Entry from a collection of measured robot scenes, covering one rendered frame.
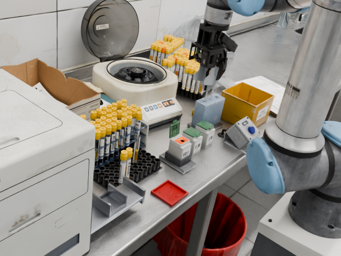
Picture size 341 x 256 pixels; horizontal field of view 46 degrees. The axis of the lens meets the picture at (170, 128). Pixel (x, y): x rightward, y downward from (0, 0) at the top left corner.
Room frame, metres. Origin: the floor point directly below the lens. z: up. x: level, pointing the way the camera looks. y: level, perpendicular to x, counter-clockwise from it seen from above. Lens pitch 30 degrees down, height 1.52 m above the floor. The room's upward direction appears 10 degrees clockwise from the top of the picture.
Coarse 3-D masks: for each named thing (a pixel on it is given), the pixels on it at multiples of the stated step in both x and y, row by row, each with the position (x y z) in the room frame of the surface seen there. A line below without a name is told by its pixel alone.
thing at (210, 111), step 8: (208, 96) 1.16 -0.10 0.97; (216, 96) 1.17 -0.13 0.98; (200, 104) 1.10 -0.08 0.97; (208, 104) 1.10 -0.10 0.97; (216, 104) 1.13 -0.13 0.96; (200, 112) 1.09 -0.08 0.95; (208, 112) 1.10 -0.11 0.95; (216, 112) 1.14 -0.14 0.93; (192, 120) 1.11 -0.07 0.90; (200, 120) 1.09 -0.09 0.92; (208, 120) 1.11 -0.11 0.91; (216, 120) 1.15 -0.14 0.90; (216, 128) 1.13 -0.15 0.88
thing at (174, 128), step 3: (174, 120) 0.93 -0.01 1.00; (174, 123) 0.92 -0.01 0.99; (177, 123) 0.93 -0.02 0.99; (171, 126) 0.91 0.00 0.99; (174, 126) 0.92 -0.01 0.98; (177, 126) 0.93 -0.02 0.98; (171, 129) 0.91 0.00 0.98; (174, 129) 0.92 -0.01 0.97; (177, 129) 0.93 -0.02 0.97; (171, 132) 0.91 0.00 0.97; (174, 132) 0.92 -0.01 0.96; (177, 132) 0.93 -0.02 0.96; (171, 135) 0.91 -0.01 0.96; (174, 135) 0.92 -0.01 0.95
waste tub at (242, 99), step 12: (240, 84) 1.31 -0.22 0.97; (228, 96) 1.20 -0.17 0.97; (240, 96) 1.32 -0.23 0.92; (252, 96) 1.29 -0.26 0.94; (264, 96) 1.26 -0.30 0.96; (228, 108) 1.19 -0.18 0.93; (240, 108) 1.17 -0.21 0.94; (252, 108) 1.15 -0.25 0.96; (264, 108) 1.20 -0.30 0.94; (228, 120) 1.19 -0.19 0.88; (252, 120) 1.14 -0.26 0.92; (264, 120) 1.23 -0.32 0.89
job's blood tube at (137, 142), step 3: (138, 135) 0.85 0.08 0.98; (135, 138) 0.84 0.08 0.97; (138, 138) 0.84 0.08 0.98; (135, 141) 0.84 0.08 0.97; (138, 141) 0.84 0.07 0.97; (135, 144) 0.84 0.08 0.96; (138, 144) 0.84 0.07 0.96; (135, 147) 0.84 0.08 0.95; (138, 147) 0.84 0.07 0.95; (135, 150) 0.84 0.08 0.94; (138, 150) 0.84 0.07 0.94; (135, 153) 0.84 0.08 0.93; (138, 153) 0.85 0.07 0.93; (135, 156) 0.84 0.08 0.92; (132, 159) 0.85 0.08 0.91; (135, 159) 0.84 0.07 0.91; (135, 162) 0.84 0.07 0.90
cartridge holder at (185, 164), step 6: (162, 156) 0.91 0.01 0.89; (168, 156) 0.90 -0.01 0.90; (174, 156) 0.89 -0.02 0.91; (186, 156) 0.89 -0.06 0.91; (168, 162) 0.89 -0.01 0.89; (174, 162) 0.88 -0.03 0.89; (180, 162) 0.87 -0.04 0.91; (186, 162) 0.89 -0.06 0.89; (192, 162) 0.90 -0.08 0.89; (174, 168) 0.88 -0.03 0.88; (180, 168) 0.87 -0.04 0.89; (186, 168) 0.87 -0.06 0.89; (192, 168) 0.89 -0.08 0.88
